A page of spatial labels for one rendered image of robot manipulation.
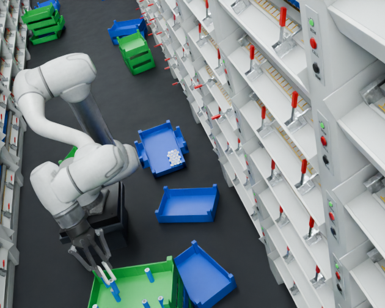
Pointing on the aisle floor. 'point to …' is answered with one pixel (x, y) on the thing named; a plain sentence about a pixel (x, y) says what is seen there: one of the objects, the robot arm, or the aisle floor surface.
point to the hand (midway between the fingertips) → (106, 272)
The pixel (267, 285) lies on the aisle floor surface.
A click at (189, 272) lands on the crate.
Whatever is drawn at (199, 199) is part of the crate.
